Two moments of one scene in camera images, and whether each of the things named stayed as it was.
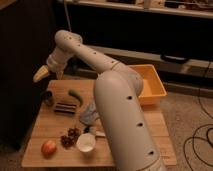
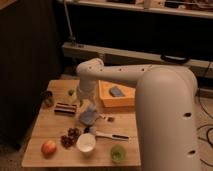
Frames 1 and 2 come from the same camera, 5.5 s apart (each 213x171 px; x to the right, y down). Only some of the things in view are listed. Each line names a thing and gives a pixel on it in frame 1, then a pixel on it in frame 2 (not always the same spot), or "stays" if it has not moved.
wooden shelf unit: (176, 36) stays
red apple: (49, 148) stays
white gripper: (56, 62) → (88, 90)
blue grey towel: (89, 115) stays
